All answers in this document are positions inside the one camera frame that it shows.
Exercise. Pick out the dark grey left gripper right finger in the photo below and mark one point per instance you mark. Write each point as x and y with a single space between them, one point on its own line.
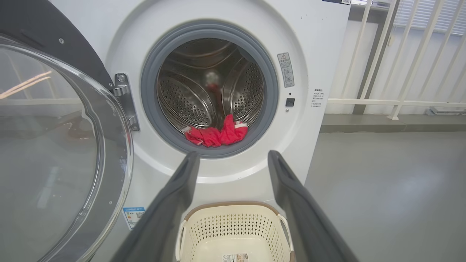
305 218

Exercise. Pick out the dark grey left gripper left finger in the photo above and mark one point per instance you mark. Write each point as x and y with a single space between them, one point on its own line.
164 218

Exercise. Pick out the red cloth garment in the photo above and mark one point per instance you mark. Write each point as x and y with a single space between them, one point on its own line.
218 136

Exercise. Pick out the round black glass washer door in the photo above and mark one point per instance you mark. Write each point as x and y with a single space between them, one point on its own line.
54 145

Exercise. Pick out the cream perforated laundry basket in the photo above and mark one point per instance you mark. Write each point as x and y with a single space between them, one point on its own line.
233 233

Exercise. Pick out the metal washer door hinge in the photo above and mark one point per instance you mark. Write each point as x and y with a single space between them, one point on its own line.
125 105

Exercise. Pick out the white front-load washing machine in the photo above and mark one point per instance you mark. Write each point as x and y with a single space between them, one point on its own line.
309 54

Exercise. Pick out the blue energy label sticker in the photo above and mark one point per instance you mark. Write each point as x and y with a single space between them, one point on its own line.
133 217

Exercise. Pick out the white metal railing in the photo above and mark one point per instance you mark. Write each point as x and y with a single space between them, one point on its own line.
364 101

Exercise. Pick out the grey warning sticker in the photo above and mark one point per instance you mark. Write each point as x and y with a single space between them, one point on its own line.
285 71

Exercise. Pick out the black QR code sticker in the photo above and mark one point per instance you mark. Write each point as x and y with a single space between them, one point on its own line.
336 2

